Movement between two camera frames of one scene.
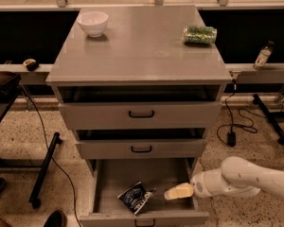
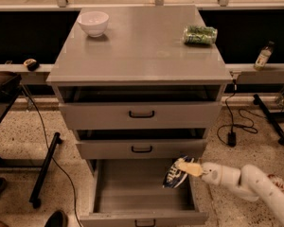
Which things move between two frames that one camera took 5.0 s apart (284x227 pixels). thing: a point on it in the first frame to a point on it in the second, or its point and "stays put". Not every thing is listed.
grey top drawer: [103, 116] stays put
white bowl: [93, 23] stays put
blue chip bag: [136, 197] to [175, 177]
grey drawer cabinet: [139, 86] stays put
